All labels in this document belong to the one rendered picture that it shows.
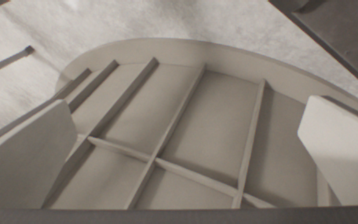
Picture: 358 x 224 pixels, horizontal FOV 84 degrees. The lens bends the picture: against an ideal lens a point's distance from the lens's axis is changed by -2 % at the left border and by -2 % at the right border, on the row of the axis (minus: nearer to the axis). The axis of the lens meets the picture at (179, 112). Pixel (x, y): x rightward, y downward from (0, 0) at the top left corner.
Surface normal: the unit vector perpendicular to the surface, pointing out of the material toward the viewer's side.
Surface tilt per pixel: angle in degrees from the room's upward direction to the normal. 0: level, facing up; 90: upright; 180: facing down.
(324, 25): 0
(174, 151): 90
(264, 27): 0
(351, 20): 0
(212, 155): 90
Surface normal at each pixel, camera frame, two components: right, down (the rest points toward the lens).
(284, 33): -0.38, 0.70
